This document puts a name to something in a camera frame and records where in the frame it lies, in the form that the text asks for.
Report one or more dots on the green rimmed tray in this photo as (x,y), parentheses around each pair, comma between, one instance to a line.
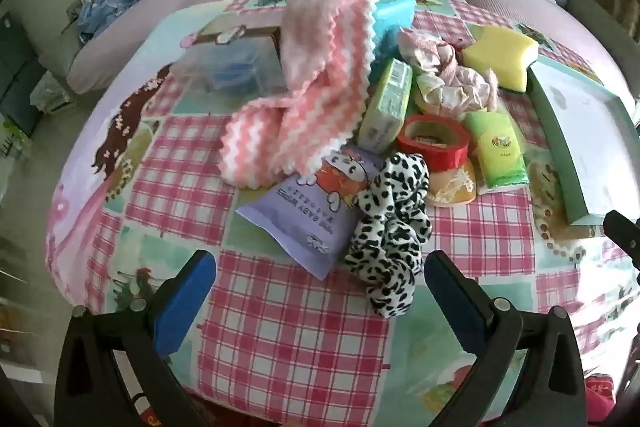
(585,122)

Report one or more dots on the pink floral scrunchie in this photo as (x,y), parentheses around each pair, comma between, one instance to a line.
(440,62)

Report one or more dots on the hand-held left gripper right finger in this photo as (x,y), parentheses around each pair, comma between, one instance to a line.
(455,297)

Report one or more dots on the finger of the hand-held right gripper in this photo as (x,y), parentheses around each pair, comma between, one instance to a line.
(622,232)

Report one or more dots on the pink checked printed tablecloth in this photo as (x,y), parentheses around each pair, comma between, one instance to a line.
(280,332)

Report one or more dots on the pale green tissue packet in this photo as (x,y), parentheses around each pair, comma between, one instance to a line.
(387,102)

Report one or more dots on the bright green tissue packet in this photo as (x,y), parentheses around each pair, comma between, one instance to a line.
(500,152)

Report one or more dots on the red tape roll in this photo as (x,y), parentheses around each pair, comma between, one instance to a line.
(452,154)

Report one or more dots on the yellow sponge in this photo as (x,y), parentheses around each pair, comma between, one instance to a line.
(500,57)

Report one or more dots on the dark teal cabinet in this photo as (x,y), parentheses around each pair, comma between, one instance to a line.
(20,67)

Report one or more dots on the purple wet wipes packet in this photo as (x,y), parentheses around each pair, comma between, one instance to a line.
(300,217)

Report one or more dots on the clear plastic bag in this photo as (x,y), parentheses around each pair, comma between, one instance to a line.
(52,92)

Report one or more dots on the pink white zigzag cloth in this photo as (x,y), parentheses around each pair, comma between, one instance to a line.
(310,107)

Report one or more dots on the clear plastic box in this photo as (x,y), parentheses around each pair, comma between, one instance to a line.
(225,67)

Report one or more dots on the black white spotted scrunchie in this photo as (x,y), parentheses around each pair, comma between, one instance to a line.
(390,247)

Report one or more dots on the pink red fabric item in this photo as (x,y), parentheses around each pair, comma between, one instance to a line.
(600,394)

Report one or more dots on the teal plastic container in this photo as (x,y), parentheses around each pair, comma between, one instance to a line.
(395,17)

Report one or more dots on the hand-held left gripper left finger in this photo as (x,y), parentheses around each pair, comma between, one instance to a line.
(185,302)

